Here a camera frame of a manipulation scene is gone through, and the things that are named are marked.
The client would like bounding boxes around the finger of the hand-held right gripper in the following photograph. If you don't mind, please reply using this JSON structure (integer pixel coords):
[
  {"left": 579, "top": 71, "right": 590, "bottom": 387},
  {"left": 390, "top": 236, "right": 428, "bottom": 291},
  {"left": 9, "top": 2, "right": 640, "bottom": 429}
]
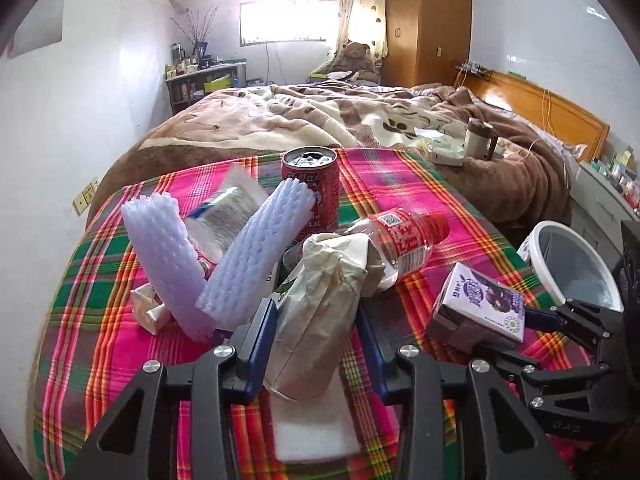
[
  {"left": 524, "top": 299, "right": 626, "bottom": 356},
  {"left": 467, "top": 337, "right": 613, "bottom": 411}
]

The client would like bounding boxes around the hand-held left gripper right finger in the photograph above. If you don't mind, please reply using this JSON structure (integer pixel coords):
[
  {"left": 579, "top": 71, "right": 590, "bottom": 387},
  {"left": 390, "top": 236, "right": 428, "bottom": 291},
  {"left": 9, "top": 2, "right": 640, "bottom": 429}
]
[{"left": 356, "top": 305, "right": 573, "bottom": 480}]

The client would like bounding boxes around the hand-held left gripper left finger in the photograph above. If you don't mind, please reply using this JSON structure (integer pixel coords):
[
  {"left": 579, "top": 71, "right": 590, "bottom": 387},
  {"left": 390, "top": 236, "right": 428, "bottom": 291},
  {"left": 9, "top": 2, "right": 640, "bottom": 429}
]
[{"left": 65, "top": 297, "right": 279, "bottom": 480}]

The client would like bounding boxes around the beige paper bag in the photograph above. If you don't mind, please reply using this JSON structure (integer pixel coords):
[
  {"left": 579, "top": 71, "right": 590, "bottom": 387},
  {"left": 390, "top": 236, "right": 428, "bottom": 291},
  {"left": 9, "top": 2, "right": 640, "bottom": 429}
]
[{"left": 263, "top": 232, "right": 386, "bottom": 401}]

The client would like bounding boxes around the white waste bin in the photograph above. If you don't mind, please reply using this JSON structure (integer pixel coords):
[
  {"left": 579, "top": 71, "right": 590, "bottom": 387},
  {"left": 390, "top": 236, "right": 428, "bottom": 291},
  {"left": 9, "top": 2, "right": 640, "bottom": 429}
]
[{"left": 517, "top": 220, "right": 625, "bottom": 313}]

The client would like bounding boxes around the purple milk carton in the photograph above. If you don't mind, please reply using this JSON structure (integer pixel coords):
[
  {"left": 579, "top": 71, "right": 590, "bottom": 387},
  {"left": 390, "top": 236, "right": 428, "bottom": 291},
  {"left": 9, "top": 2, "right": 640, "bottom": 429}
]
[{"left": 426, "top": 262, "right": 526, "bottom": 356}]

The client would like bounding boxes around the lilac foam fruit net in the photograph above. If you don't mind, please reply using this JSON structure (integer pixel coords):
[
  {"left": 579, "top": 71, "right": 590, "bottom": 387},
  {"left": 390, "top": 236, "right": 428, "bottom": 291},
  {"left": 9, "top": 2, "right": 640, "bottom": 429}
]
[
  {"left": 196, "top": 178, "right": 317, "bottom": 326},
  {"left": 121, "top": 192, "right": 213, "bottom": 341}
]

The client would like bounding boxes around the clear bottle with red label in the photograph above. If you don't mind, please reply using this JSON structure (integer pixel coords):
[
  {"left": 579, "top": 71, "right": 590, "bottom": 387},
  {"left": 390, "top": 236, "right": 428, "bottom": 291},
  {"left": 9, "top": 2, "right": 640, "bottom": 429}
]
[{"left": 345, "top": 208, "right": 451, "bottom": 293}]

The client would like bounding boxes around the red drink can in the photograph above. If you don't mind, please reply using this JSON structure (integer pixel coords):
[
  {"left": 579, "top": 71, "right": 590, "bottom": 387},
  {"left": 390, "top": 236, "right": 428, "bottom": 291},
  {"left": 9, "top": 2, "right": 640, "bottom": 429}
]
[{"left": 281, "top": 146, "right": 341, "bottom": 243}]

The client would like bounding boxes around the crumpled white wrapper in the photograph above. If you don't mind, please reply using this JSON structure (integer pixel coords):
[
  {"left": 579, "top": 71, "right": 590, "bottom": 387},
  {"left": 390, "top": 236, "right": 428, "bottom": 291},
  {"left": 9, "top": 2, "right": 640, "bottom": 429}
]
[{"left": 131, "top": 282, "right": 173, "bottom": 336}]

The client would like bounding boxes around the white nightstand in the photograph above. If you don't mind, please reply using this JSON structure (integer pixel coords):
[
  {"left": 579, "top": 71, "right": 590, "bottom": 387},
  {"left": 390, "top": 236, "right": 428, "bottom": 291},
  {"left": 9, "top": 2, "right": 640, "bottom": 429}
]
[{"left": 570, "top": 160, "right": 640, "bottom": 256}]

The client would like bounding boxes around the clear plastic bag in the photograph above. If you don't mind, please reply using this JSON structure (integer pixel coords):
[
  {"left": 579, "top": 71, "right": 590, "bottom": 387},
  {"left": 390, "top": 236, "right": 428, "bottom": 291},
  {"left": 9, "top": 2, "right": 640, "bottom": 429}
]
[{"left": 185, "top": 162, "right": 268, "bottom": 261}]

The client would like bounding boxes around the pink plaid cloth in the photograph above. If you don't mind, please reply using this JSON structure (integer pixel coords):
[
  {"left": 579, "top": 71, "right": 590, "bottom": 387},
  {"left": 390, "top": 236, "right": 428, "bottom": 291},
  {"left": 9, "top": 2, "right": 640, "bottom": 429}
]
[{"left": 30, "top": 147, "right": 596, "bottom": 480}]

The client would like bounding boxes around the clutter of small boxes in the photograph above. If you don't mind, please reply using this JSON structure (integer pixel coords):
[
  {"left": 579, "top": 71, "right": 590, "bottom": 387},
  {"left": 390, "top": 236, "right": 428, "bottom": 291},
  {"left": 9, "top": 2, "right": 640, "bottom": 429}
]
[{"left": 592, "top": 147, "right": 640, "bottom": 208}]

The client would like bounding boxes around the lilac pillow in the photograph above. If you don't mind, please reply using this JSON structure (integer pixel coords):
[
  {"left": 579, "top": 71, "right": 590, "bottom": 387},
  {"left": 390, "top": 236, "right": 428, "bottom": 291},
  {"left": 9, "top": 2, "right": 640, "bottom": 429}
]
[{"left": 500, "top": 105, "right": 588, "bottom": 161}]

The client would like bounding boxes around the steel thermos mug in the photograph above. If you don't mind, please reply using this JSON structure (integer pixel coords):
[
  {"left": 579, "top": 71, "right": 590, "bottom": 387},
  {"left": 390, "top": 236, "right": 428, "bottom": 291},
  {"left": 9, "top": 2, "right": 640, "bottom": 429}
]
[{"left": 462, "top": 117, "right": 499, "bottom": 161}]

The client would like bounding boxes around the tissue pack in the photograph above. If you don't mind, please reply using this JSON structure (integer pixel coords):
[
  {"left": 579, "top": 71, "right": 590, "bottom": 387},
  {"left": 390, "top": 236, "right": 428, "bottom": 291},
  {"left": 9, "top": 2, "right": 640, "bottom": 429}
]
[{"left": 422, "top": 137, "right": 466, "bottom": 166}]

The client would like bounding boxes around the wooden bed headboard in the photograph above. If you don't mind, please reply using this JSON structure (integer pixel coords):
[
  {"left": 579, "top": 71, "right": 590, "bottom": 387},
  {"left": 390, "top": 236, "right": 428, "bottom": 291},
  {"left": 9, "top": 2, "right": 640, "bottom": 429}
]
[{"left": 452, "top": 67, "right": 611, "bottom": 163}]

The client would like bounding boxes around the brown patterned blanket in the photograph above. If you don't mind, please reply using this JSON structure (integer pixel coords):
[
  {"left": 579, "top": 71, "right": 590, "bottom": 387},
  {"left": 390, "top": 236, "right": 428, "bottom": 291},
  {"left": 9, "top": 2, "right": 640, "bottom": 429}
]
[{"left": 87, "top": 82, "right": 573, "bottom": 241}]

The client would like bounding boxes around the cluttered storage shelf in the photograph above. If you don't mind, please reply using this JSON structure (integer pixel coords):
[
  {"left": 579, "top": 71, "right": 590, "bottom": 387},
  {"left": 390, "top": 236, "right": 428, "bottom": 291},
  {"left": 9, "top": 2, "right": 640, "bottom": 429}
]
[{"left": 165, "top": 62, "right": 248, "bottom": 116}]

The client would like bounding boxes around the brown teddy bear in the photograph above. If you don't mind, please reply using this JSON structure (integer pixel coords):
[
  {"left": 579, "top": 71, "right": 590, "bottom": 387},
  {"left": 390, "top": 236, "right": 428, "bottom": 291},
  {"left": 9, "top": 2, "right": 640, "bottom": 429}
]
[{"left": 330, "top": 41, "right": 379, "bottom": 82}]

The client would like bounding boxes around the wooden wardrobe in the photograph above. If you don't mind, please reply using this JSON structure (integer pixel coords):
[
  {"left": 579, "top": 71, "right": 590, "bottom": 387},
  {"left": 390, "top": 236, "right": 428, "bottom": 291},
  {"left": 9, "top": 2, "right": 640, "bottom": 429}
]
[{"left": 385, "top": 0, "right": 472, "bottom": 88}]

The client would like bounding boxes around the vase with dry branches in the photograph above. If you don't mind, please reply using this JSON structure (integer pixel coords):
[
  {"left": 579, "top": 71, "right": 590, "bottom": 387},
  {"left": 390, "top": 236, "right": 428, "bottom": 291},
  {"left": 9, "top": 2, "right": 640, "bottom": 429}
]
[{"left": 170, "top": 5, "right": 221, "bottom": 58}]

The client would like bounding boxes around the window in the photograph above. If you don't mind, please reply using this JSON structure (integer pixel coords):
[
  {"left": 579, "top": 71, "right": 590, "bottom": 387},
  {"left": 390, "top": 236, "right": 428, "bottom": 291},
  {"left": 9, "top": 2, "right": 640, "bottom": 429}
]
[{"left": 240, "top": 0, "right": 337, "bottom": 43}]

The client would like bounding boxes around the patterned curtain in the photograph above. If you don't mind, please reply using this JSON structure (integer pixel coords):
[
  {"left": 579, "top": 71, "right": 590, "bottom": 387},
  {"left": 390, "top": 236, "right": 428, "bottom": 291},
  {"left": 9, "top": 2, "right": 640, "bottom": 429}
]
[{"left": 335, "top": 0, "right": 388, "bottom": 61}]

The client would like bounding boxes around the wall socket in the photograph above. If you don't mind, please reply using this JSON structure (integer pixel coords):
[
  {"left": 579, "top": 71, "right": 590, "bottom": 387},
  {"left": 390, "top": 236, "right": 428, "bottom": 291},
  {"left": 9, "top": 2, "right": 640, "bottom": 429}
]
[{"left": 72, "top": 177, "right": 99, "bottom": 216}]

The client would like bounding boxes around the white wall paper sheet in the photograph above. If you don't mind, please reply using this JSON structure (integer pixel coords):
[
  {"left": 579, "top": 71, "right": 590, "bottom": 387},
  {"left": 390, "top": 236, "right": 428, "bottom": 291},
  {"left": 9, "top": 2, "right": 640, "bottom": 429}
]
[{"left": 7, "top": 0, "right": 66, "bottom": 58}]

